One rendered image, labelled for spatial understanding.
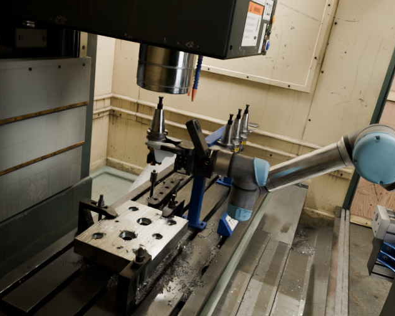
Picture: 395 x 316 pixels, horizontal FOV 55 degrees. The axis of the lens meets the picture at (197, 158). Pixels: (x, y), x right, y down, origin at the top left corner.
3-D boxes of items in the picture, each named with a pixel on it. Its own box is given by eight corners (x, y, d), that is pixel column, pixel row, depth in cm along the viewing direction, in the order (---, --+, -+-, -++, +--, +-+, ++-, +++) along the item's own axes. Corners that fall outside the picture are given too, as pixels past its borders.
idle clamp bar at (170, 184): (178, 194, 162) (180, 180, 160) (155, 221, 138) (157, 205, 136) (167, 190, 163) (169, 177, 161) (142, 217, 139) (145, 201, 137)
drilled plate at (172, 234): (186, 232, 126) (189, 220, 125) (143, 281, 100) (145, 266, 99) (127, 212, 133) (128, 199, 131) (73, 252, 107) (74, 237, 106)
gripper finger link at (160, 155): (142, 161, 109) (173, 166, 110) (143, 142, 107) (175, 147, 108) (143, 157, 112) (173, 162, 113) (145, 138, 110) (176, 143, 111)
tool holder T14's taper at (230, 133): (221, 139, 135) (224, 121, 132) (233, 142, 134) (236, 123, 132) (219, 142, 131) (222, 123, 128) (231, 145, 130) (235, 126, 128)
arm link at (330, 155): (390, 111, 106) (240, 168, 129) (392, 117, 96) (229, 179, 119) (405, 148, 107) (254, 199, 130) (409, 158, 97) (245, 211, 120)
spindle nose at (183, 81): (147, 79, 116) (151, 39, 112) (197, 89, 113) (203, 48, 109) (126, 86, 101) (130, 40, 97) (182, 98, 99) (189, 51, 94)
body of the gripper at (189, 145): (170, 171, 110) (209, 181, 108) (174, 143, 107) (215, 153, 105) (178, 163, 117) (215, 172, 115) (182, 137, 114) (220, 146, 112)
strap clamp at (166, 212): (180, 225, 138) (187, 189, 133) (165, 242, 126) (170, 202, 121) (172, 222, 139) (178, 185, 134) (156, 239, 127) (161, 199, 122)
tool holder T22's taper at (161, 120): (152, 127, 114) (155, 105, 112) (167, 130, 113) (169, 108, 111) (147, 130, 110) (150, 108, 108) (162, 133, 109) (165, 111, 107)
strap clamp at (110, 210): (116, 238, 124) (120, 198, 119) (111, 243, 121) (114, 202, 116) (83, 226, 128) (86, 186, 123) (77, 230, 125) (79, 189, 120)
